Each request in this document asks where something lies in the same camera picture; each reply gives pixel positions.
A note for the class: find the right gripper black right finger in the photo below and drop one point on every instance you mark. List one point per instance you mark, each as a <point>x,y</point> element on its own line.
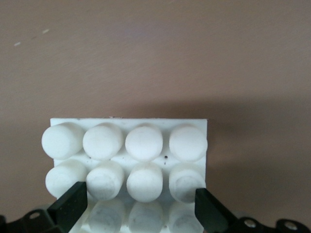
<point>209,211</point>

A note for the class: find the white studded base plate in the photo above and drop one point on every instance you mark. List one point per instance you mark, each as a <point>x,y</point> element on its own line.
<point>145,143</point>

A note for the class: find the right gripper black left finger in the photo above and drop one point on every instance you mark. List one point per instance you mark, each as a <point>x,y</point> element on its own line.
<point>70,206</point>

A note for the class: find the brown table cover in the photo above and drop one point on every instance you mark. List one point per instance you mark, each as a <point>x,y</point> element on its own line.
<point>155,60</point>

